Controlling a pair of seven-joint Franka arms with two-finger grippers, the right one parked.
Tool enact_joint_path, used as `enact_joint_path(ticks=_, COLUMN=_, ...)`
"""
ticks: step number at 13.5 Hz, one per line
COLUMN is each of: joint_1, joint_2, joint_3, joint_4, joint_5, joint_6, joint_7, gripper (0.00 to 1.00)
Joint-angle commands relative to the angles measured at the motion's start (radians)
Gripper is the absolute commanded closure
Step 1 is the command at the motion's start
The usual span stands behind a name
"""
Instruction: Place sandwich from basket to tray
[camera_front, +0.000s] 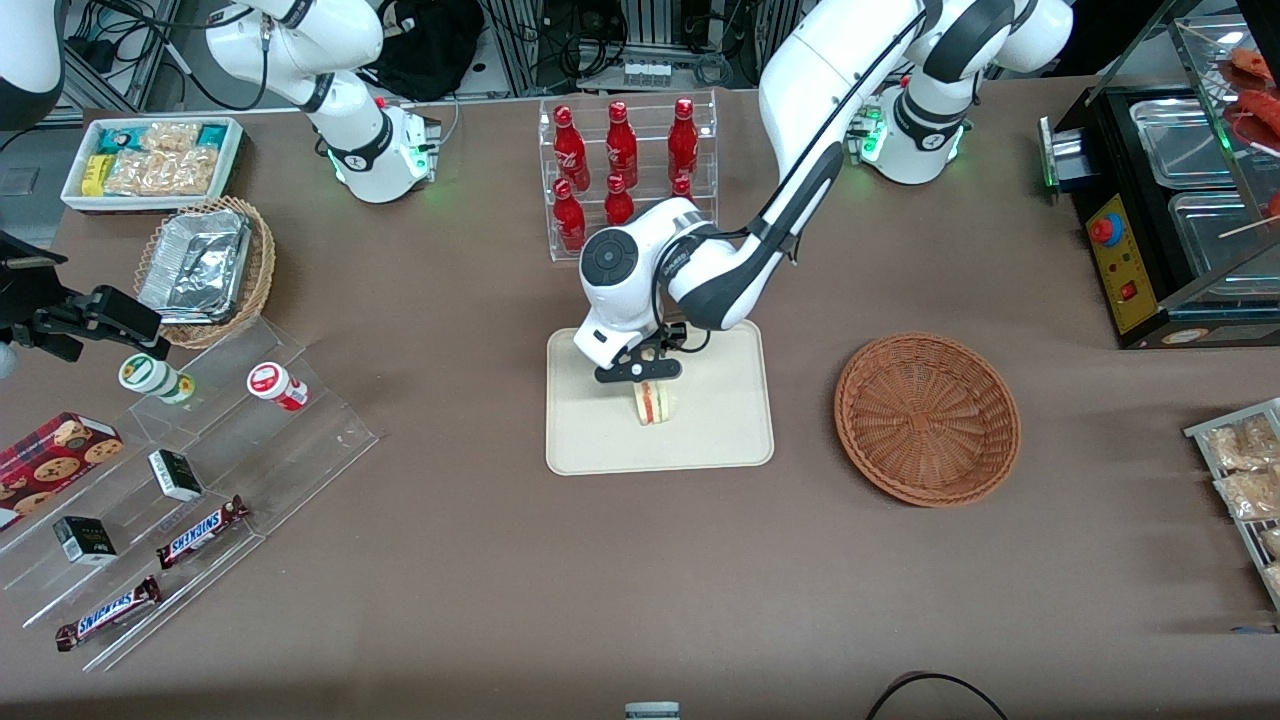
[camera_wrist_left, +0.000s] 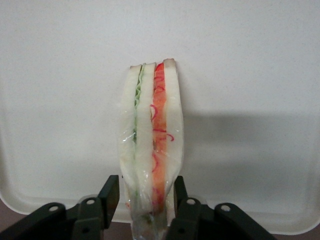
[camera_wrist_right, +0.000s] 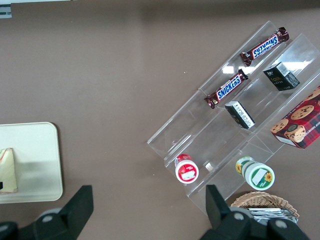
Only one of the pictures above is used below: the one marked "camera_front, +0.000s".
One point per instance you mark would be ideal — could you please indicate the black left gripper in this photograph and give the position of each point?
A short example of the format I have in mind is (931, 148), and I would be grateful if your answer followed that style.
(672, 337)

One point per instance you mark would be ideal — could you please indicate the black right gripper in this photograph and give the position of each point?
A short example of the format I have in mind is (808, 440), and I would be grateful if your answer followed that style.
(28, 292)

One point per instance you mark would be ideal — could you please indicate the triangular sandwich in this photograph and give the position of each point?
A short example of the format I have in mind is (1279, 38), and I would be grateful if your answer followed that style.
(653, 405)

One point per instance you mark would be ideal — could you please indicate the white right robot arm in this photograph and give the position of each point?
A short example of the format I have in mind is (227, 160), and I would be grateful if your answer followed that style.
(370, 150)

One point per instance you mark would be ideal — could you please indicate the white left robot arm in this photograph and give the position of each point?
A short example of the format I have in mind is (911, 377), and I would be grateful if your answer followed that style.
(830, 60)

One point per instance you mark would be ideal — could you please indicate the aluminium foil tray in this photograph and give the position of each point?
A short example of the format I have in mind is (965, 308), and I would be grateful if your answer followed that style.
(195, 265)

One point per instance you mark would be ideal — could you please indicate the beige rectangular tray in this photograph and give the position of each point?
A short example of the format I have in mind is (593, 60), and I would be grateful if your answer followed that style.
(720, 420)

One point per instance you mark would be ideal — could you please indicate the tan wicker basket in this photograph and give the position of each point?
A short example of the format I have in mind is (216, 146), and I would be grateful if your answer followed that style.
(262, 265)

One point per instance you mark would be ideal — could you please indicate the round brown wicker basket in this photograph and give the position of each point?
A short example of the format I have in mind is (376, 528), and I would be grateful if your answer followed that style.
(925, 420)

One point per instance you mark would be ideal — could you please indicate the grey metal snack tray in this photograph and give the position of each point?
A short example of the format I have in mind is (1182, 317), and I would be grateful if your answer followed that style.
(1200, 432)

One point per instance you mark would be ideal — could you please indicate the green lid white cup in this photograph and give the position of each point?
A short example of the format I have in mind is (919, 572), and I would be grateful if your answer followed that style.
(150, 378)

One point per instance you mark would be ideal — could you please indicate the white snack bin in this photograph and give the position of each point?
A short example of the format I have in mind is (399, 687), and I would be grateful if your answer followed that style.
(75, 200)

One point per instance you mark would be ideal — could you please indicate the red lid white cup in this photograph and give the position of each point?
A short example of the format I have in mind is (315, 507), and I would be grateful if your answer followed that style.
(275, 385)

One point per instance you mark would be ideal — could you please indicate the small black box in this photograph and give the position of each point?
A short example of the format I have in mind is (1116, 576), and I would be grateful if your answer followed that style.
(175, 475)
(85, 540)

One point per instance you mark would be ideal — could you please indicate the large clear cracker pack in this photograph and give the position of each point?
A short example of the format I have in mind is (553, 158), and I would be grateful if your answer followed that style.
(165, 172)

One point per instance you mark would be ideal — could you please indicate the yellow snack pack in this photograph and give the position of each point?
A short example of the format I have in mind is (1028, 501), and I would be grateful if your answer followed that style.
(96, 175)

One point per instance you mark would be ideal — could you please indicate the red cookie box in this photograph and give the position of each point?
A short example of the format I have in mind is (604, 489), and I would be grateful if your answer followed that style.
(50, 465)

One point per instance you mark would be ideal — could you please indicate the red cola bottle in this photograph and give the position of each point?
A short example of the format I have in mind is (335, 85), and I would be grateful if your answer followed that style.
(567, 218)
(621, 148)
(683, 142)
(570, 150)
(682, 187)
(619, 205)

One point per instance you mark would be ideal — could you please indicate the clear acrylic stepped display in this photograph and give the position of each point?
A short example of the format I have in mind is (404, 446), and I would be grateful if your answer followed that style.
(250, 470)

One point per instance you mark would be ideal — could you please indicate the teal snack pack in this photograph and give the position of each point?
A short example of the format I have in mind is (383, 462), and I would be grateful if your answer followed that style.
(120, 140)
(212, 135)

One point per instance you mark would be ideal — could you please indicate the small clear cracker pack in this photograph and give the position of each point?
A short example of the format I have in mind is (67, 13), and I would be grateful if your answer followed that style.
(170, 136)

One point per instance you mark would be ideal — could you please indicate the snickers bar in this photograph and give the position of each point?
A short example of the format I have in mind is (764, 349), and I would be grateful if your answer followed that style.
(108, 613)
(200, 532)

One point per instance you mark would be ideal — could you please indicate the clear acrylic bottle rack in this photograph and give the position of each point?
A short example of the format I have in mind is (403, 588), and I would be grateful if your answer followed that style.
(650, 120)

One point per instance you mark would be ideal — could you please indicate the white power strip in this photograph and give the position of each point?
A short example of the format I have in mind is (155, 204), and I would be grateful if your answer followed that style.
(647, 73)

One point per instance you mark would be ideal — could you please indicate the grey device edge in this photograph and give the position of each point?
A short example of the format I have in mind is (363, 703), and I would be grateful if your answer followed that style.
(652, 712)

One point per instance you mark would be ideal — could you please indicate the black bag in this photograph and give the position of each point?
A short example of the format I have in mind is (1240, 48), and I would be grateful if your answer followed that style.
(430, 50)

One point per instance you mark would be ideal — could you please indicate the red emergency button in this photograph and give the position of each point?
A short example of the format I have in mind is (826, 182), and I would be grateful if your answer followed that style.
(1105, 230)

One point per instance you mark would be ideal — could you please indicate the black hot food case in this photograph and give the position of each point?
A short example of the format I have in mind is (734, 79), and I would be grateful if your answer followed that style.
(1150, 310)

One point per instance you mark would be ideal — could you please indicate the steel food pan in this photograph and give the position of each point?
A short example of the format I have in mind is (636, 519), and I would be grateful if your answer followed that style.
(1185, 140)
(1215, 240)

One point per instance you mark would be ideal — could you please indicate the clear bagged pastry pack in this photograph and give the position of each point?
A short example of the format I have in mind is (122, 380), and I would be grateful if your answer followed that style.
(1240, 445)
(1271, 542)
(1250, 495)
(1273, 580)

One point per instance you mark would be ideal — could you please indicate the blue object edge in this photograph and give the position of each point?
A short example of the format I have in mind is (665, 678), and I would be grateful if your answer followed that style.
(1255, 630)

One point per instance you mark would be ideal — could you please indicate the red sausage skewer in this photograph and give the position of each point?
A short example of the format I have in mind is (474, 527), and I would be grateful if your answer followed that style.
(1260, 115)

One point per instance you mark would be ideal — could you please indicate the orange fried skewer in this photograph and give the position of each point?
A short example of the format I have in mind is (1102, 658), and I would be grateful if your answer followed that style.
(1255, 62)

